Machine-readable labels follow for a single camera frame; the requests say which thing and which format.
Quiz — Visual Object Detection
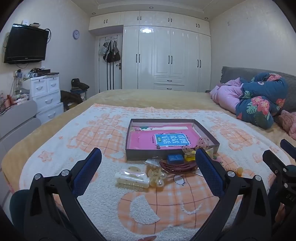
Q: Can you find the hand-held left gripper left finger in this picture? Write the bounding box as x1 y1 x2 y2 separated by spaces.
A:
24 147 107 241

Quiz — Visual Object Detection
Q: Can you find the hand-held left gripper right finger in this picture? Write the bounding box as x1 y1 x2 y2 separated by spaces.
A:
190 148 277 241

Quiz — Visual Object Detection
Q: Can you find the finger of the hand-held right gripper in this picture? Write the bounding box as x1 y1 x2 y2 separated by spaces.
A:
280 138 296 160
262 149 291 178

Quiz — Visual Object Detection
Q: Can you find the yellow packet with white card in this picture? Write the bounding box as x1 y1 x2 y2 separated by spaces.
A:
183 148 197 163

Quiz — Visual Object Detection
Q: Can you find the clear polka dot packet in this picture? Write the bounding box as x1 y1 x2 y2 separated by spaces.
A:
194 138 210 150

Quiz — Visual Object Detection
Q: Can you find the dark red hair clip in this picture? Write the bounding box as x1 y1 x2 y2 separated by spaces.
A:
159 160 197 174

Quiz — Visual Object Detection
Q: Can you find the small blue box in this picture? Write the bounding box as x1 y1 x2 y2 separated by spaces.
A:
167 154 184 165

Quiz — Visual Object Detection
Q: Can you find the white hair claw clip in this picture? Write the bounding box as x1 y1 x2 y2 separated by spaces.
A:
114 166 149 192

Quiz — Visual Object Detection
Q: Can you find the clear packet with white card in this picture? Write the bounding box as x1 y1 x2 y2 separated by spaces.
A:
146 159 162 168

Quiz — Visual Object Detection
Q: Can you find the shallow grey cardboard box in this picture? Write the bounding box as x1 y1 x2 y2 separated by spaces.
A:
125 119 220 161

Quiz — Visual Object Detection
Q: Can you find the pink knitted cloth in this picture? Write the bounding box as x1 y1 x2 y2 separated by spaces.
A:
276 110 296 137

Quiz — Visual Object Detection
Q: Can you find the orange and white printed blanket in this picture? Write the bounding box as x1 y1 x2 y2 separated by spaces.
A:
20 103 292 241

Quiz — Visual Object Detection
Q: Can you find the blue floral quilt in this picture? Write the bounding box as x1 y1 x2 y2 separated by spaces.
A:
235 72 289 130

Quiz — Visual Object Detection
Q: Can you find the pink book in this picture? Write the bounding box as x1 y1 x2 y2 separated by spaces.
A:
129 126 201 152

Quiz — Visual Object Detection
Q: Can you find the dark brown coat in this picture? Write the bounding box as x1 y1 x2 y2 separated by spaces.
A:
60 90 83 111

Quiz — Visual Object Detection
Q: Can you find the dark teal cloth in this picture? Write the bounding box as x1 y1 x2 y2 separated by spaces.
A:
9 189 30 232

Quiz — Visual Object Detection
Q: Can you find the pink quilt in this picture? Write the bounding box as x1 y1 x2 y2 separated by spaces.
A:
210 78 245 114

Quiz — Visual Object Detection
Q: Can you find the white plastic drawer cabinet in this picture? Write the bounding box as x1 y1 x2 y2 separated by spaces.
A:
22 75 64 124

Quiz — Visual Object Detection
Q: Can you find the grey chair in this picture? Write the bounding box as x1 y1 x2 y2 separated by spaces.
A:
0 100 42 160

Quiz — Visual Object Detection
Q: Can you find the tan bed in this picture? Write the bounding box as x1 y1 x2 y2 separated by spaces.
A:
1 89 296 241

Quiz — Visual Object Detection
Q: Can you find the pile of dark clothes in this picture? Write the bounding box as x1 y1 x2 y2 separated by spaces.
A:
70 78 90 92

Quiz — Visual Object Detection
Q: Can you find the grey headboard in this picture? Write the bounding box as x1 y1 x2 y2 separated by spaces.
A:
220 66 296 116

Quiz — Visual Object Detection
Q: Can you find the white room door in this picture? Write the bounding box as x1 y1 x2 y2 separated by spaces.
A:
97 35 123 93

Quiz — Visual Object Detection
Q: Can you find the cluttered side shelf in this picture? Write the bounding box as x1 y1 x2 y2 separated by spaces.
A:
0 68 30 115

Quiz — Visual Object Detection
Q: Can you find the black striped hanging bag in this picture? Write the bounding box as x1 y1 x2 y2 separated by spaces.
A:
103 41 114 63

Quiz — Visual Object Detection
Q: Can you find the dark brown hanging bag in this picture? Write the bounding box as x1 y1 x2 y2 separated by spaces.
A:
112 41 121 62

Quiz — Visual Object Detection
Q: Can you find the white built-in wardrobe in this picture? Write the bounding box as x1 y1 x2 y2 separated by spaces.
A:
89 10 212 93

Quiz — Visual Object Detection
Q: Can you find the black wall television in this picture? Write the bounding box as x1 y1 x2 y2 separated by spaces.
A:
3 24 50 65

